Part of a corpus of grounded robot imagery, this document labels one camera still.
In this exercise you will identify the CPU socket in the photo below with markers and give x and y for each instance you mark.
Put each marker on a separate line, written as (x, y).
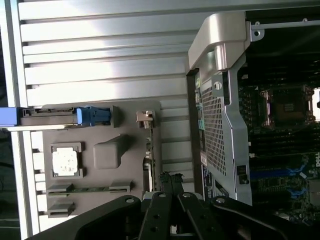
(287, 107)

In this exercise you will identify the silver CPU chip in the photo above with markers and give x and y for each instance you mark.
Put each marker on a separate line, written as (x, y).
(65, 161)

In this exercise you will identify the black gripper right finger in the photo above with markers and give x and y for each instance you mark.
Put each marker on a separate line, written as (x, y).
(237, 220)

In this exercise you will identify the open black PC case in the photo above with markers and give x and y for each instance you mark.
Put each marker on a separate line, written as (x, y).
(220, 125)

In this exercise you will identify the grey plastic parts rack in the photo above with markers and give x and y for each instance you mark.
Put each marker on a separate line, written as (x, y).
(105, 160)

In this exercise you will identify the green Dell motherboard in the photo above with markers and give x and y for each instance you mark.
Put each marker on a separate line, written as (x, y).
(275, 150)

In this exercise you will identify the silver hard disk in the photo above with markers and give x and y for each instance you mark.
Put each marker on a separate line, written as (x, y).
(47, 121)

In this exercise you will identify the blue expansion slot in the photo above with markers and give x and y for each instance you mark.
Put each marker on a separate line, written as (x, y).
(270, 173)

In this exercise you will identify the blue plastic disk carrier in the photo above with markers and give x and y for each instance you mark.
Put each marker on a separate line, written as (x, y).
(92, 116)

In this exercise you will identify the black case release latch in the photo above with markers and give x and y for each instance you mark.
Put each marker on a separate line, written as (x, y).
(242, 173)

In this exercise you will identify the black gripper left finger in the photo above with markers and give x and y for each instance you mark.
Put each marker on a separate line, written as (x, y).
(105, 220)

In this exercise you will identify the green RAM stick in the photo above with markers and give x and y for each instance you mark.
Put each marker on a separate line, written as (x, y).
(87, 189)

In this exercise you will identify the metal socket cover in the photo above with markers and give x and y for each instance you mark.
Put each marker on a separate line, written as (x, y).
(317, 102)

